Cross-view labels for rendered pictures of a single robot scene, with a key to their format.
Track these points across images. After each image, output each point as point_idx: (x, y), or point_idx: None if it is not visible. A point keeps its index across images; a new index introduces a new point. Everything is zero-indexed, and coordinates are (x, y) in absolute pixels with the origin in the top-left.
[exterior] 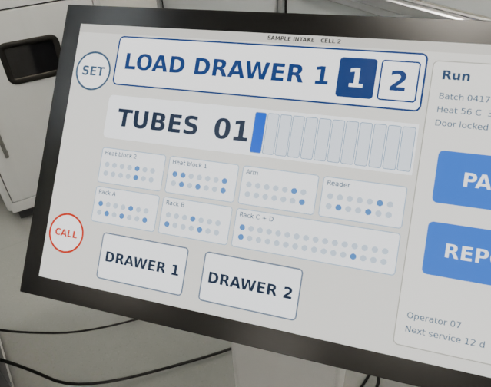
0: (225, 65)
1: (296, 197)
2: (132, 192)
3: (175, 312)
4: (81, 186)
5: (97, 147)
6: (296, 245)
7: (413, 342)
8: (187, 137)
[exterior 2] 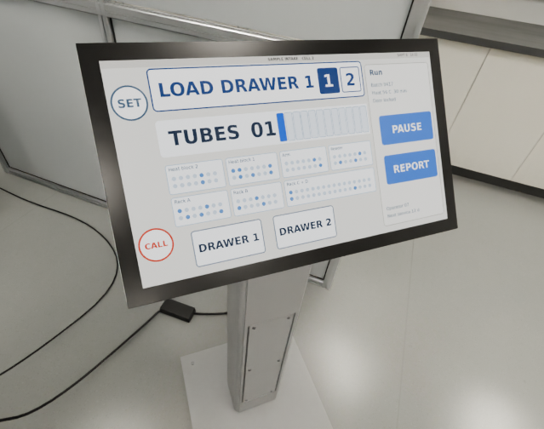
0: (244, 82)
1: (317, 163)
2: (203, 194)
3: (265, 264)
4: (156, 203)
5: (158, 168)
6: (325, 191)
7: (392, 221)
8: (232, 141)
